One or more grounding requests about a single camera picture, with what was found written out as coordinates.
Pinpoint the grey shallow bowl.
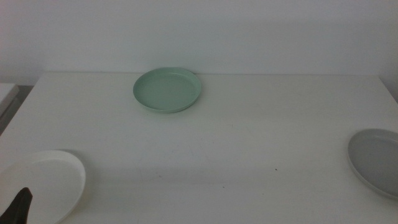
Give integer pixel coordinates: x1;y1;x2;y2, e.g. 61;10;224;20
347;128;398;201

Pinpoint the white shallow bowl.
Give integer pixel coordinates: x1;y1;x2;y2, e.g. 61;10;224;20
0;150;86;224

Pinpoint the mint green shallow bowl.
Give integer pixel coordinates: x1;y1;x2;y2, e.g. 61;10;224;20
132;67;202;114

